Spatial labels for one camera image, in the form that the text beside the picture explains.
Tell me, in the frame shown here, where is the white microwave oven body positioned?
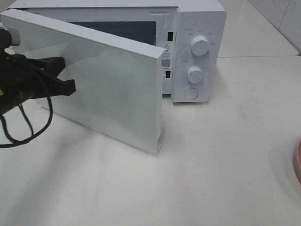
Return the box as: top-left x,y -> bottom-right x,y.
1,7 -> 227,103

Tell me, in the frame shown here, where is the pink round plate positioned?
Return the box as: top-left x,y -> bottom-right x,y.
293,141 -> 301,182

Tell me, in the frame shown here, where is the white round knob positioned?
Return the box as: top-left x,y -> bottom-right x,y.
190,35 -> 210,56
187,66 -> 205,84

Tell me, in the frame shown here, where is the white microwave door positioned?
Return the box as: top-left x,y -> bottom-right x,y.
0,9 -> 164,154

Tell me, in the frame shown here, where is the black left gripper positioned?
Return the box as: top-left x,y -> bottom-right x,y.
0,30 -> 76,115

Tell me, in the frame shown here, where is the round white door button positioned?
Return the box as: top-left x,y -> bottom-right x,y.
184,88 -> 198,100

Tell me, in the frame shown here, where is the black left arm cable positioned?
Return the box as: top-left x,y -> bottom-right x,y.
0,54 -> 54,149

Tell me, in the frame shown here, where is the white warning label sticker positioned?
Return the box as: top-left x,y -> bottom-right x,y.
161,42 -> 174,70

